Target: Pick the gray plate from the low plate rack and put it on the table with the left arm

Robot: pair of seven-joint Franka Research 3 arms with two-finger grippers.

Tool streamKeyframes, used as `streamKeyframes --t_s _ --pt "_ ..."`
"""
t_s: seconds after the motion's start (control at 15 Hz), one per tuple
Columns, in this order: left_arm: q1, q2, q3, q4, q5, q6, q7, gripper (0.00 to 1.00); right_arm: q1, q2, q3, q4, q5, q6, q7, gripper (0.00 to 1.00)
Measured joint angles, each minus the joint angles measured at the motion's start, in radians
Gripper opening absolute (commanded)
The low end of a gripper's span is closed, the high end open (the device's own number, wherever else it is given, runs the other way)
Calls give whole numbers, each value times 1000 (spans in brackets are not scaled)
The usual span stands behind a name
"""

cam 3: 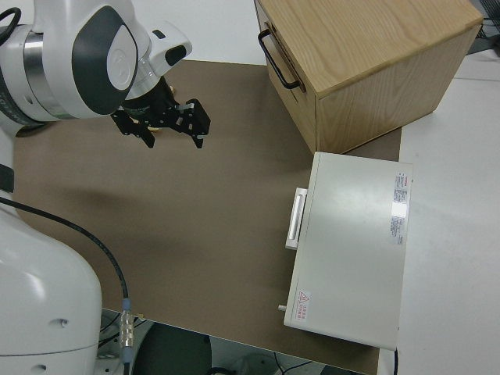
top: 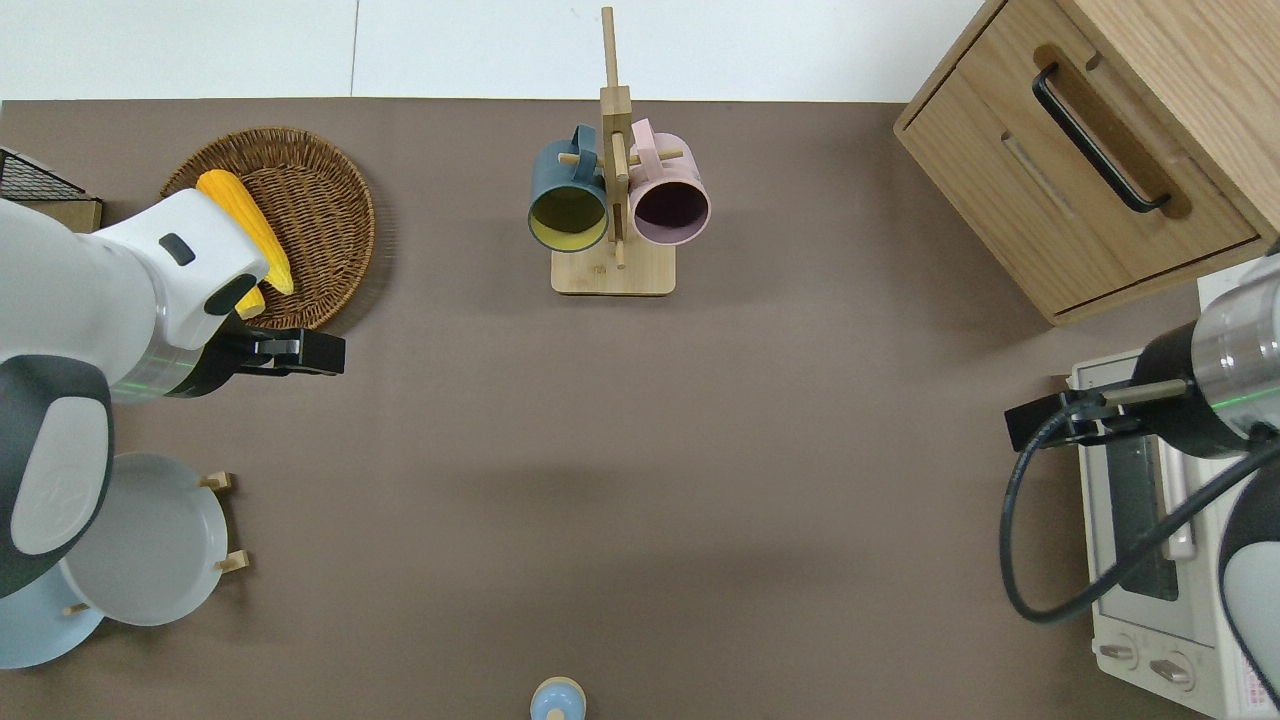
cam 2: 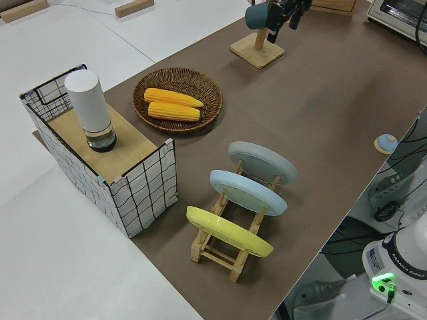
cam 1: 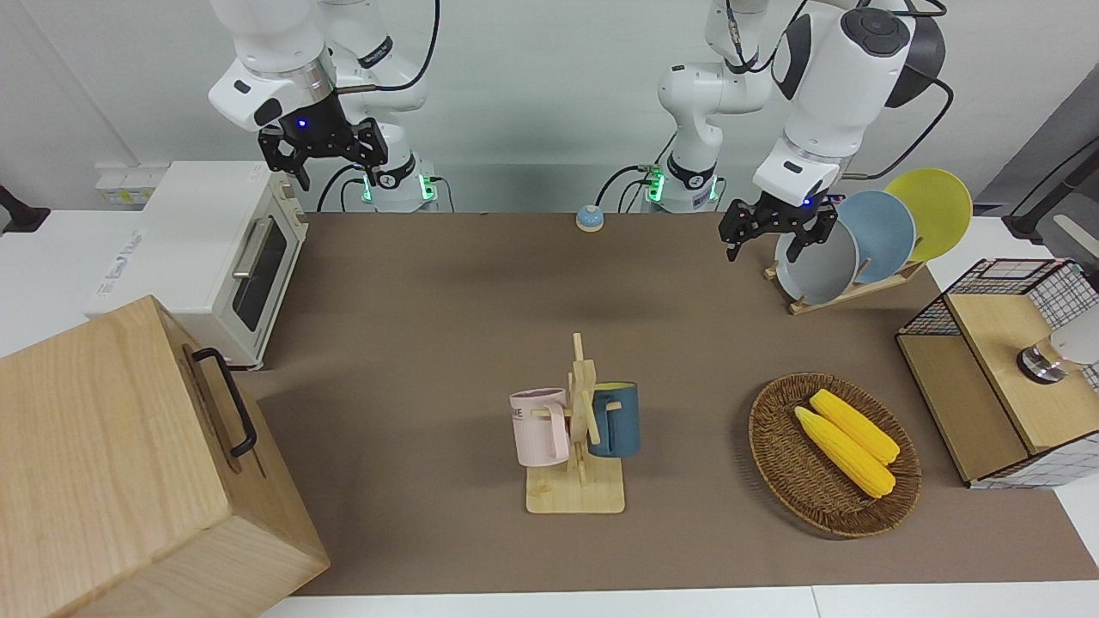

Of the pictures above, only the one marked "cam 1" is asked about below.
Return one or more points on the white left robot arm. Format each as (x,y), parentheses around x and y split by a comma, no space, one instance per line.
(833,77)

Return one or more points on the pink mug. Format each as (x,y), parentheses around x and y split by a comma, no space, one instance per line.
(537,429)

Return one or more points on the blue plate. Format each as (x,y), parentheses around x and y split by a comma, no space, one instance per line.
(880,236)

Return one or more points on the wooden mug tree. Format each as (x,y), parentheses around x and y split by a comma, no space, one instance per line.
(575,493)

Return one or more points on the yellow plate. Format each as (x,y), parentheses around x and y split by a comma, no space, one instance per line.
(936,210)

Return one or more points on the brown wicker basket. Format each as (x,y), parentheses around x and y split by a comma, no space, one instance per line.
(790,472)

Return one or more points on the gray plate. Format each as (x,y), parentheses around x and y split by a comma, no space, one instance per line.
(820,270)

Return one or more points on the dark blue mug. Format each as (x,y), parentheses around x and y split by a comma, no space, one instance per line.
(620,421)

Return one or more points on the silver white lamp head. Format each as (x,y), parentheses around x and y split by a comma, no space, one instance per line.
(1043,360)

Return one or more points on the white wall socket strip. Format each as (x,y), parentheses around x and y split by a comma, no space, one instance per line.
(129,184)

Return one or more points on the yellow corn cob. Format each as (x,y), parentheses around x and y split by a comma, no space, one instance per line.
(859,429)
(846,455)

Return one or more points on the wooden plate rack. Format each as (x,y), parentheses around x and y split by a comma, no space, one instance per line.
(859,290)

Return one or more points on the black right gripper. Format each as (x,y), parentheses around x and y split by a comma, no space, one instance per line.
(318,137)

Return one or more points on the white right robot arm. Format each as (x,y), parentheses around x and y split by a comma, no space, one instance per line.
(266,51)

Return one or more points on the large wooden box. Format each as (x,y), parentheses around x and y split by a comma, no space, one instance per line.
(112,463)

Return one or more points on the brown table mat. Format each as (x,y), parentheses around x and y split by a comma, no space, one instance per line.
(412,343)

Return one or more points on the white toaster oven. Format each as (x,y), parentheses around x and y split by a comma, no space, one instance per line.
(197,240)

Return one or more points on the black clamp object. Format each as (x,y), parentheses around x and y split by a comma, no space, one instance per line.
(17,215)

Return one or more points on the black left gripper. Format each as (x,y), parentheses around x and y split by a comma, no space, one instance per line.
(777,215)

